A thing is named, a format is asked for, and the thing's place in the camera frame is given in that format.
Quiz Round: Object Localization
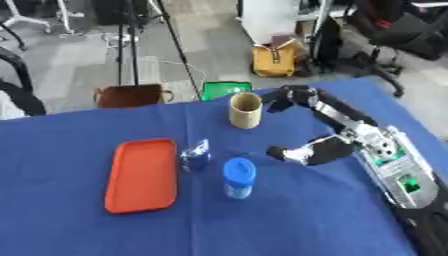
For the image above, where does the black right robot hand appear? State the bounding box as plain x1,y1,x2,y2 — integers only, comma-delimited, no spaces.
260,84,380,167

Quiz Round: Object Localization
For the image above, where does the green box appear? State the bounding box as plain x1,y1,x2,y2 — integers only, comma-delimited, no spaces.
201,80,254,102

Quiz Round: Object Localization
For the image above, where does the tan cylindrical cup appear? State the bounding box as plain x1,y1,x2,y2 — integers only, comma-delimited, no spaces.
227,91,265,130

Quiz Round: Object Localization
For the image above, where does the blue lidded jar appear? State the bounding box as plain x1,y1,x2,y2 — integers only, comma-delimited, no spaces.
222,157,259,200

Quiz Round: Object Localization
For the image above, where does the yellow bag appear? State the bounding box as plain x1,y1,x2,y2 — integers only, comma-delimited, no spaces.
250,37,301,78

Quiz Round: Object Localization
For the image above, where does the black office chair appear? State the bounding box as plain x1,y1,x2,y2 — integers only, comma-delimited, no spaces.
341,0,448,98

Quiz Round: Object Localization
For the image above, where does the white cabinet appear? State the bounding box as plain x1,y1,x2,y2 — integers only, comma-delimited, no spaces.
238,0,335,44

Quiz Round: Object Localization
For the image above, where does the orange rectangular tray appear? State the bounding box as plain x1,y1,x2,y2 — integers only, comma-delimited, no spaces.
103,137,179,215

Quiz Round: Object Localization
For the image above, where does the brown bag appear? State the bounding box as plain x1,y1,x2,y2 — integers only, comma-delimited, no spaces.
91,83,175,109

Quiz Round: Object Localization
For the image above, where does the black tripod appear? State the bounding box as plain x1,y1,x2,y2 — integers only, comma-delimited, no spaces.
113,0,205,102

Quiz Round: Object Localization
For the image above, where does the white chair base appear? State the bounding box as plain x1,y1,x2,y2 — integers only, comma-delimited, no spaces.
0,0,86,35

